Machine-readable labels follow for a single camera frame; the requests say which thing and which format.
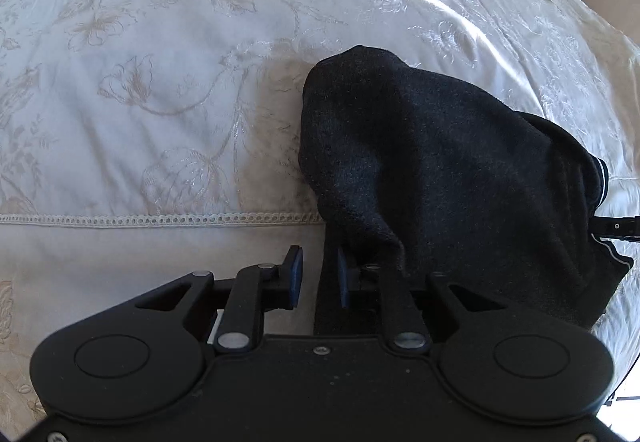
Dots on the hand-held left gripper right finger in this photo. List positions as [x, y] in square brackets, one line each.
[343, 277]

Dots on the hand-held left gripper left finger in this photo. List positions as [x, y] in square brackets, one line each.
[298, 277]

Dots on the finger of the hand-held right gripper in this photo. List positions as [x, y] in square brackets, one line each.
[618, 225]

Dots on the black pants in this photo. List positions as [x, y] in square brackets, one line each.
[440, 157]

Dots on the white embroidered bedspread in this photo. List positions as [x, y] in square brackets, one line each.
[150, 147]

